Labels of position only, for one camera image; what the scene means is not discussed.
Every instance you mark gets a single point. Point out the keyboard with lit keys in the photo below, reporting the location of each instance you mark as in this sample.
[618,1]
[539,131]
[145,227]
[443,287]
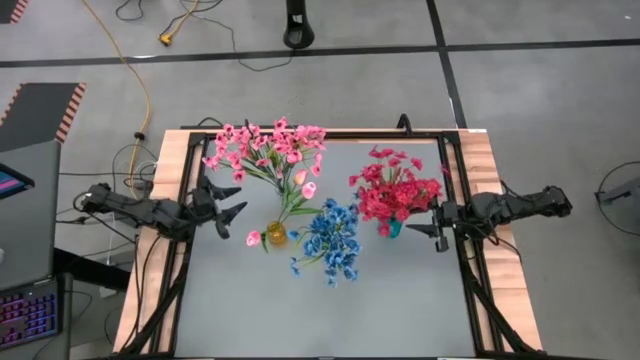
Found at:
[27,312]

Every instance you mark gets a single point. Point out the black floor mat orange stripes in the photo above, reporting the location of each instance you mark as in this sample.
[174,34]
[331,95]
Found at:
[35,115]
[7,7]

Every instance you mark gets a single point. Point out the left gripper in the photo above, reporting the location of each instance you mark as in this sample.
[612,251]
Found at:
[204,205]

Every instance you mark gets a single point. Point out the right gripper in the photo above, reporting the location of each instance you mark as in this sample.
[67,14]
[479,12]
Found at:
[446,214]

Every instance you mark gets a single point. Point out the wooden table border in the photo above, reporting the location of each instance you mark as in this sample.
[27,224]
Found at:
[172,160]

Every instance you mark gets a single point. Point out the black computer monitor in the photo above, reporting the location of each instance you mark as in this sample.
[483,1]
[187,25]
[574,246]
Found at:
[10,182]

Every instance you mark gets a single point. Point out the blue artificial flower bunch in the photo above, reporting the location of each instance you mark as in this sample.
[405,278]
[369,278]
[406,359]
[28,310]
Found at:
[335,260]

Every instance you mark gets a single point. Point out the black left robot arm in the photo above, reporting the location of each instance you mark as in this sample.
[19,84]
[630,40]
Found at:
[135,210]

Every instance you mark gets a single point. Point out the black stand base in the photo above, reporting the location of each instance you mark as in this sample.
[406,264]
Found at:
[298,35]

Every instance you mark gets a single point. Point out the blue textured glass vase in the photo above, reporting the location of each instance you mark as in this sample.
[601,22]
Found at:
[395,228]

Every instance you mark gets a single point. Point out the yellow ribbed glass vase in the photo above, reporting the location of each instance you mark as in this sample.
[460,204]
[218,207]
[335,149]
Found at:
[276,233]

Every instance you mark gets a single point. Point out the blue artificial flowers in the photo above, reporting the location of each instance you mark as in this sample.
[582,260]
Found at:
[325,135]

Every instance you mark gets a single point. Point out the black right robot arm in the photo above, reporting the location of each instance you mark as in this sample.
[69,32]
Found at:
[515,205]

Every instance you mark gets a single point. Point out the pink artificial flower bunch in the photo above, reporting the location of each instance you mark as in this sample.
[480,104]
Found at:
[244,136]
[300,135]

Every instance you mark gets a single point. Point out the grey stand foot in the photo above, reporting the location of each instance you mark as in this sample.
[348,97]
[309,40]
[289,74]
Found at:
[620,192]

